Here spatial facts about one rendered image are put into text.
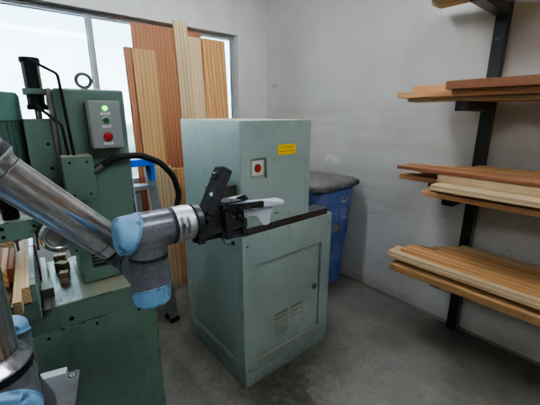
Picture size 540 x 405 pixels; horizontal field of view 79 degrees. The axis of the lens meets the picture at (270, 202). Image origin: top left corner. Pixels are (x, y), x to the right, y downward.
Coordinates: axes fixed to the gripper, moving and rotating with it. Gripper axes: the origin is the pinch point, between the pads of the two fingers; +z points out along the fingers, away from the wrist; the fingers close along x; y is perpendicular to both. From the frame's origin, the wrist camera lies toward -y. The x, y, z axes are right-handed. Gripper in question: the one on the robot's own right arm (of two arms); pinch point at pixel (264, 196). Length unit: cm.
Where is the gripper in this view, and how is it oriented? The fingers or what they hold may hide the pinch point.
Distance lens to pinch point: 81.3
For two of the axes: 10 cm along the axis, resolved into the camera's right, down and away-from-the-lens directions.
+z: 7.8, -1.6, 6.1
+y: 0.8, 9.8, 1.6
